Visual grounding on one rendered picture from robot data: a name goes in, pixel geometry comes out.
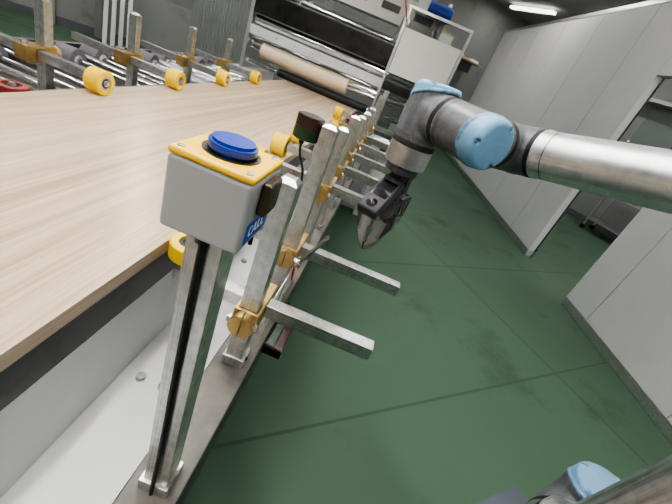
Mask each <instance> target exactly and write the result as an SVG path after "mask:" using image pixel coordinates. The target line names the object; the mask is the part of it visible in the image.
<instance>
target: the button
mask: <svg viewBox="0 0 672 504"><path fill-rule="evenodd" d="M207 143H208V145H209V146H210V147H211V149H212V150H213V151H215V152H216V153H218V154H220V155H222V156H225V157H227V158H231V159H234V160H240V161H250V160H253V159H255V158H257V156H258V152H259V148H258V147H257V145H256V144H255V143H254V142H253V141H252V140H250V139H248V138H246V137H244V136H242V135H239V134H236V133H232V132H227V131H214V132H213V133H210V134H209V135H208V141H207Z"/></svg>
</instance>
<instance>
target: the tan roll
mask: <svg viewBox="0 0 672 504"><path fill-rule="evenodd" d="M250 48H252V49H254V50H256V51H259V52H260V58H261V59H263V60H266V61H268V62H271V63H273V64H275V65H278V66H280V67H282V68H285V69H287V70H289V71H292V72H294V73H296V74H299V75H301V76H304V77H306V78H308V79H311V80H313V81H315V82H318V83H320V84H322V85H325V86H327V87H330V88H332V89H334V90H337V91H339V92H341V93H344V94H345V93H346V91H347V89H348V90H351V91H353V92H355V93H358V94H360V95H362V96H365V97H367V98H370V99H372V100H374V98H375V96H374V95H372V94H369V93H367V92H365V91H362V90H360V89H357V88H355V87H353V86H350V85H348V84H349V81H350V79H348V78H346V77H343V76H341V75H339V74H336V73H334V72H332V71H329V70H327V69H325V68H322V67H320V66H317V65H315V64H313V63H310V62H308V61H306V60H303V59H301V58H299V57H296V56H294V55H292V54H289V53H287V52H284V51H282V50H280V49H277V48H275V47H273V46H270V45H268V44H266V43H263V44H262V46H261V47H258V46H256V45H254V44H250Z"/></svg>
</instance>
